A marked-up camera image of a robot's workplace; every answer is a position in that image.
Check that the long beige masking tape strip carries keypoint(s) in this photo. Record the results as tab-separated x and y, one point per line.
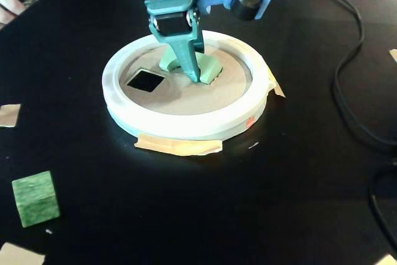
173	145

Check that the cardboard lid with cutouts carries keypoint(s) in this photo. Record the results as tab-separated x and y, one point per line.
186	100

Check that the teal gripper body black servo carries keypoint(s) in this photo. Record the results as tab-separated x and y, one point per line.
172	26

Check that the beige tape piece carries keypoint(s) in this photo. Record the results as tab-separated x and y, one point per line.
394	55
9	116

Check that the light green U block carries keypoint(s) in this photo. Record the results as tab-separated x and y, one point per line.
211	68

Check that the dark green wooden cube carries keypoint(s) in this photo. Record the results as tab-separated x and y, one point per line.
35	200

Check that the white round shape-sorter board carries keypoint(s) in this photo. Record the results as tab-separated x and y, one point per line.
186	123

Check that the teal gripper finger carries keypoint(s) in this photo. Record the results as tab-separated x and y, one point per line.
196	29
183	54

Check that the short beige masking tape strip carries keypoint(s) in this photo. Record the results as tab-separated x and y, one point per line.
277	89

